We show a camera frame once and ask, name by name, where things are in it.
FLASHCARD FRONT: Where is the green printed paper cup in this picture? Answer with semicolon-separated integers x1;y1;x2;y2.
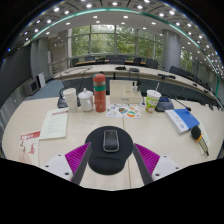
145;89;162;114

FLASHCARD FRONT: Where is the white booklet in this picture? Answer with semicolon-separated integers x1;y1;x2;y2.
196;121;212;156

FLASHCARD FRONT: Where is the red and white brochure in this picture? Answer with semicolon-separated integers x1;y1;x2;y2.
18;130;42;167

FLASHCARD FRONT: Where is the colourful sticker sheet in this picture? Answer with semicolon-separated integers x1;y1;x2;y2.
105;103;142;119

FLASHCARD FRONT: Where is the group of dark chairs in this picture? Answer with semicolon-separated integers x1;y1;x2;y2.
69;54;221;101

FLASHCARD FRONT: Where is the black foam handheld microphone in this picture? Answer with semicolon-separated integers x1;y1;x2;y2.
190;125;210;157

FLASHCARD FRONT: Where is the grey monitor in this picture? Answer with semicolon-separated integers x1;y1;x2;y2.
22;79;40;97

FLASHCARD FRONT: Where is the white paper cup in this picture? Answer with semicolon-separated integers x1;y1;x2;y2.
62;87;79;113

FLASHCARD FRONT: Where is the black computer mouse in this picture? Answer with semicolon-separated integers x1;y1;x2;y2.
102;129;120;153

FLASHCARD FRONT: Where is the group of ceiling lights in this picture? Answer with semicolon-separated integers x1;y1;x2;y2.
6;0;224;73

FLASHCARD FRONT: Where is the beige cardboard box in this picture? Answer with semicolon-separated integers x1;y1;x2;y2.
109;79;143;105

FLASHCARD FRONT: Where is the black gooseneck desk microphone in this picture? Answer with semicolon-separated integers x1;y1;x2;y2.
57;87;81;109

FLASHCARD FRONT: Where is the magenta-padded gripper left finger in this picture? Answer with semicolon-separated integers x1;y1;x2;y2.
43;142;93;186

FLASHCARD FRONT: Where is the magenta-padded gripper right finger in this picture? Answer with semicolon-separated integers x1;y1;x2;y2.
132;143;183;186

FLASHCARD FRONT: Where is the white floor appliance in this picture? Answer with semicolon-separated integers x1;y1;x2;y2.
35;72;47;89

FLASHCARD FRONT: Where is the black mouse pad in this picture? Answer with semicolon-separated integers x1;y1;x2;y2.
84;125;134;176

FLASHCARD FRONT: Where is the red thermos bottle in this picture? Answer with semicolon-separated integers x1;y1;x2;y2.
92;73;107;113

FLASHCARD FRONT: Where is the blue and white book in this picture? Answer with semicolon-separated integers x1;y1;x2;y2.
164;108;201;135

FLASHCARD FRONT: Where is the black conference microphone unit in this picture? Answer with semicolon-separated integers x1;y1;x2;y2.
154;94;193;113

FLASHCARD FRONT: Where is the white leaflet with red heading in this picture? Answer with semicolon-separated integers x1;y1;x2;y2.
39;107;70;141

